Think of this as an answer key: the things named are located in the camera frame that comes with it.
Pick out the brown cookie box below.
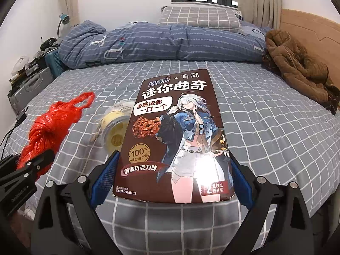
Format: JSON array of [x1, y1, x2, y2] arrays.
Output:
[[113, 69, 235, 204]]

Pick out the grey suitcase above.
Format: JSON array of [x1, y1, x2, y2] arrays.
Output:
[[8, 66, 55, 107]]

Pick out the brown fleece jacket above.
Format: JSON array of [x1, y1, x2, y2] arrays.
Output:
[[262, 29, 340, 116]]

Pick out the teal plastic crate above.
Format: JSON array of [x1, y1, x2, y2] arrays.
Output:
[[45, 49, 67, 79]]

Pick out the clear yellow plastic container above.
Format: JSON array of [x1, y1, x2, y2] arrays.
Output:
[[92, 100, 135, 152]]

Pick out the red plastic bag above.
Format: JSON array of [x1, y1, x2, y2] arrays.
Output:
[[16, 92, 95, 181]]

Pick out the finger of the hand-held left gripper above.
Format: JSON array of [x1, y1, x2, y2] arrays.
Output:
[[0, 149, 55, 190], [0, 154, 18, 171]]

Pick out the wooden headboard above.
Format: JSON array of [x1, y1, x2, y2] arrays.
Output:
[[279, 8, 340, 96]]

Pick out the blue desk lamp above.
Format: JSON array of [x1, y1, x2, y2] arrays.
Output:
[[57, 13, 70, 39]]

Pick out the blue striped quilt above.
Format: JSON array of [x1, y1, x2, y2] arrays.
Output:
[[58, 20, 274, 68]]

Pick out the grey checked bed sheet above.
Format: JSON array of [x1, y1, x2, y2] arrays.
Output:
[[0, 58, 340, 255]]

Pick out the black charger cable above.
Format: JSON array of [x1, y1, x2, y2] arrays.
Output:
[[0, 106, 29, 149]]

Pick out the beige curtain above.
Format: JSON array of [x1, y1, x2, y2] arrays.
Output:
[[60, 0, 80, 28], [238, 0, 282, 30]]

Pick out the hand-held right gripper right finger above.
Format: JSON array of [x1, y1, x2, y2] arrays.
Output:
[[212, 155, 314, 255]]

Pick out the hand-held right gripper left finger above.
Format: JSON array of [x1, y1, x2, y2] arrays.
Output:
[[31, 150, 125, 255]]

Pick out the grey checked pillow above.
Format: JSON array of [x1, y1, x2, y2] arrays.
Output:
[[158, 6, 246, 35]]

